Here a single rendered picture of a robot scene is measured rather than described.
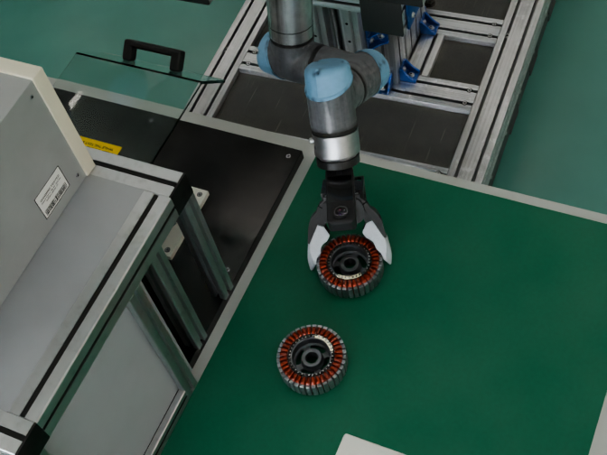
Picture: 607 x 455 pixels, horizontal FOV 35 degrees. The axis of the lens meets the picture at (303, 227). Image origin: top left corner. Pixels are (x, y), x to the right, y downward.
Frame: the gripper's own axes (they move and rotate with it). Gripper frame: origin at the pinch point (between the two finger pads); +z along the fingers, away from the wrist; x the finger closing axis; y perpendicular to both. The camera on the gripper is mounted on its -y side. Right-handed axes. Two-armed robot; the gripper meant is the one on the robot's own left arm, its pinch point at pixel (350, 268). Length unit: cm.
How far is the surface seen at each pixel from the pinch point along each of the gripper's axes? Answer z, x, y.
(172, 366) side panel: 1.8, 26.7, -23.6
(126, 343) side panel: -8.4, 29.2, -32.6
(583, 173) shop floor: 30, -56, 100
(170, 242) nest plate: -5.3, 31.7, 4.9
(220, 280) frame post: -3.3, 20.9, -6.9
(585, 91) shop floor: 16, -61, 125
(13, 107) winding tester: -44, 36, -34
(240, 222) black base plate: -6.1, 19.4, 8.9
